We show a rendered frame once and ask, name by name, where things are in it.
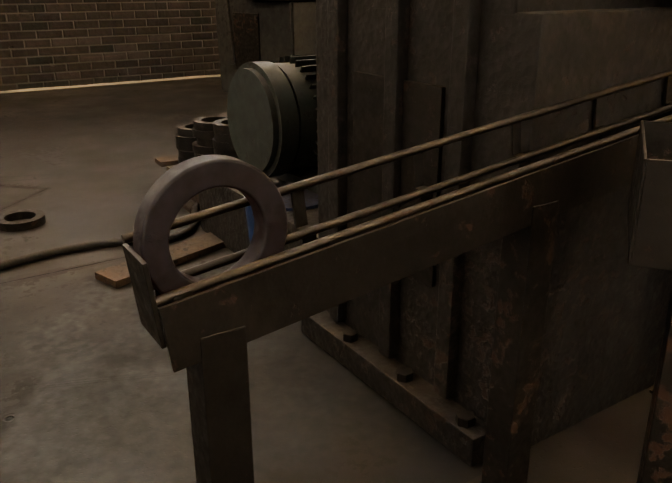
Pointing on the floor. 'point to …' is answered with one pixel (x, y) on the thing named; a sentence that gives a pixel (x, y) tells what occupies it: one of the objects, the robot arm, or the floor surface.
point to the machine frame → (637, 362)
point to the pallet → (200, 143)
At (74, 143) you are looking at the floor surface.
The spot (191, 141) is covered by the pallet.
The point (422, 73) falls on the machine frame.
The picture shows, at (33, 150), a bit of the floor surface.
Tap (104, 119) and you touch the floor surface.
